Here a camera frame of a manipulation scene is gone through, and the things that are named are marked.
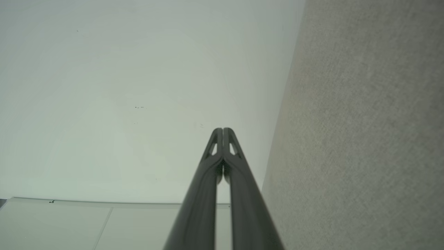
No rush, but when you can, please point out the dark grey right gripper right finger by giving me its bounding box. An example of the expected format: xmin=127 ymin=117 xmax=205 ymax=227
xmin=223 ymin=127 xmax=285 ymax=250

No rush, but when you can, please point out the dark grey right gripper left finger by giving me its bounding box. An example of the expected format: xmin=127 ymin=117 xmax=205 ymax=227
xmin=163 ymin=127 xmax=223 ymax=250

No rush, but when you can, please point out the grey fabric sofa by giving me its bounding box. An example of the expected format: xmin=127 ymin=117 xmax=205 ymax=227
xmin=261 ymin=0 xmax=444 ymax=250

